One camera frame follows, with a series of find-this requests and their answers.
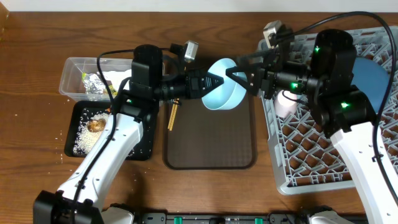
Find pink plastic cup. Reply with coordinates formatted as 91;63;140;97
274;90;298;118

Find black plastic tray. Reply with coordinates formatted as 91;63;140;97
64;101;156;161

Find dark brown serving tray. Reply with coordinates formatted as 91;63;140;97
163;95;257;170

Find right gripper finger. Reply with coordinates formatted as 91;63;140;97
237;50;271;64
226;63;264;96

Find clear plastic bin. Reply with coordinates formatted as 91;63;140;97
59;57;132;101

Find light blue bowl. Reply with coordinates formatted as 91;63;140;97
201;58;246;110

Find foil and yellow snack wrapper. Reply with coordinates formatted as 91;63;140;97
81;72;117;96

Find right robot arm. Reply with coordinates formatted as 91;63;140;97
226;29;397;223

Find pile of white rice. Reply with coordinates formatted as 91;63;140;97
73;108;110;157

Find grey plastic dishwasher rack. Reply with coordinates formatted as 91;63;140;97
261;27;397;195

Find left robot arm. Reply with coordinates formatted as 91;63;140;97
33;41;224;223

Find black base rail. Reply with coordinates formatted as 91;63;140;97
134;212;309;224

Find dark blue round plate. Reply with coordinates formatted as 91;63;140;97
352;57;389;113

